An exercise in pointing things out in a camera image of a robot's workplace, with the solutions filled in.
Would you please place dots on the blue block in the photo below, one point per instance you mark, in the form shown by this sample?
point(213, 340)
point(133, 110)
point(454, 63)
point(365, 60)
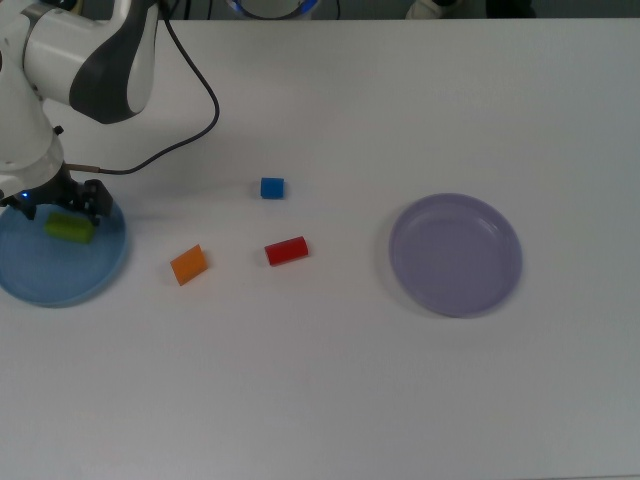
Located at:
point(272, 188)

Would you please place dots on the white robot base blue light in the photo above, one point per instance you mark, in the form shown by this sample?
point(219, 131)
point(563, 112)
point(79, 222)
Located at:
point(272, 7)

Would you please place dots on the red block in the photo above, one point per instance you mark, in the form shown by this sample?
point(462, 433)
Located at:
point(286, 251)

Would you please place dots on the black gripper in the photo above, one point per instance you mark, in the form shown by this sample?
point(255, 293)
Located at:
point(62, 192)

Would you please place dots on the purple plate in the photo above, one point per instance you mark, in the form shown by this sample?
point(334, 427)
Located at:
point(455, 255)

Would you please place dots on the white rounded device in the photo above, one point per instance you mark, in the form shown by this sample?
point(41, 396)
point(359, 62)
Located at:
point(425, 9)

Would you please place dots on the orange block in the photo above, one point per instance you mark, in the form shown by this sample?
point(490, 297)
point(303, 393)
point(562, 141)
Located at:
point(189, 264)

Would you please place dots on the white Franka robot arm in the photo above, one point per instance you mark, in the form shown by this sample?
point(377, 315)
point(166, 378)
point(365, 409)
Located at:
point(50, 50)

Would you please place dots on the blue plate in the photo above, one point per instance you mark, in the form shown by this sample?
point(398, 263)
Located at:
point(50, 280)

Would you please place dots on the green block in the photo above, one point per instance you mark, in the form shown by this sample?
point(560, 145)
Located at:
point(67, 229)

